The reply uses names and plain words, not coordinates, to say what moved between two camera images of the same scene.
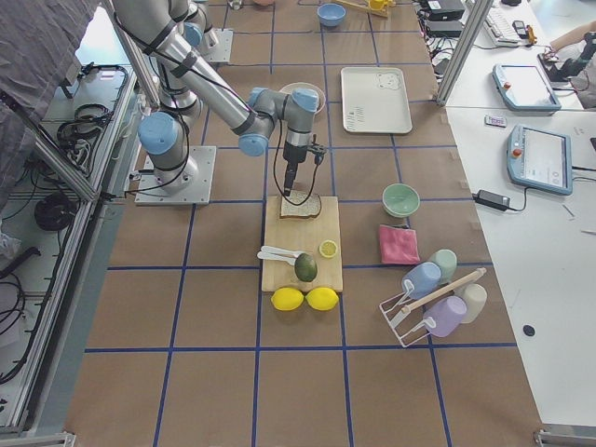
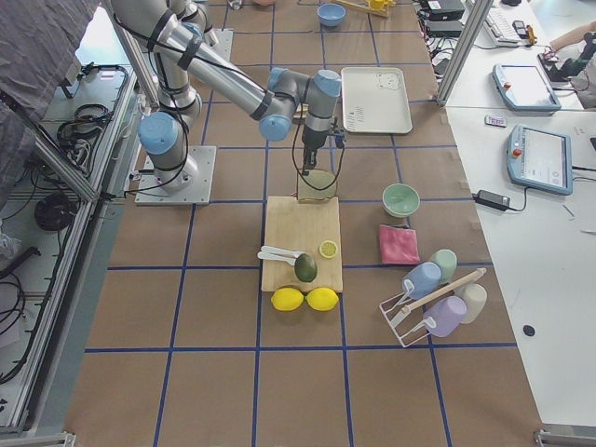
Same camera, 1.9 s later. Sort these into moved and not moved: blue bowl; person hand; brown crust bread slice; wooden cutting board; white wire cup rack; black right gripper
Moved: black right gripper; brown crust bread slice
Not moved: wooden cutting board; white wire cup rack; blue bowl; person hand
